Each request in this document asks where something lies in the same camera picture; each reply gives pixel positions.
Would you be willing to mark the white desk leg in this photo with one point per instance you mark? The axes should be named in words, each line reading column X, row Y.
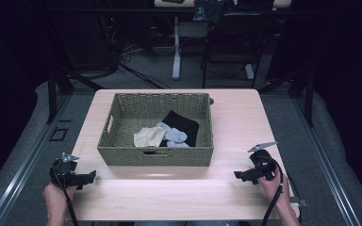
column 177, row 47

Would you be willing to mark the small dark round object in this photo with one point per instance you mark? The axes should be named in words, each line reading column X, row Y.
column 211, row 101

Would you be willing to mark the person's right hand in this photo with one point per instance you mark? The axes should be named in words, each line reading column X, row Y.
column 275, row 188

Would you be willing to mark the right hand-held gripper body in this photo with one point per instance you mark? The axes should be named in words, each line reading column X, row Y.
column 262, row 163

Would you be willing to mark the green woven basket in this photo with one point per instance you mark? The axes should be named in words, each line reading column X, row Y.
column 157, row 157

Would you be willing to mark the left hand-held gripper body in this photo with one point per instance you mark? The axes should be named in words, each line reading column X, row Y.
column 63, row 171

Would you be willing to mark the dark bag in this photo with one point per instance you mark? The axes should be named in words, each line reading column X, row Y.
column 209, row 10

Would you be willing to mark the light blue sock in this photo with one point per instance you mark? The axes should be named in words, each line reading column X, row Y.
column 175, row 135

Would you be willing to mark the person's left hand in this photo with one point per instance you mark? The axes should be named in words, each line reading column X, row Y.
column 56, row 197

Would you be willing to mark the black chair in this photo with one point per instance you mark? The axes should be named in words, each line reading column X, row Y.
column 232, row 47

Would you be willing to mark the metal floor rail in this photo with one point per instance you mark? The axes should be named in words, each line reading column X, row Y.
column 323, row 163
column 25, row 163

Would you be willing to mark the cream sock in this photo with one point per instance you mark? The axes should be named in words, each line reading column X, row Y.
column 147, row 137

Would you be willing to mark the black metal stand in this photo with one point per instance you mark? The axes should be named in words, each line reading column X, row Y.
column 52, row 94
column 308, row 94

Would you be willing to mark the black cloth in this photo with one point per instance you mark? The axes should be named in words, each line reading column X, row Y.
column 182, row 123

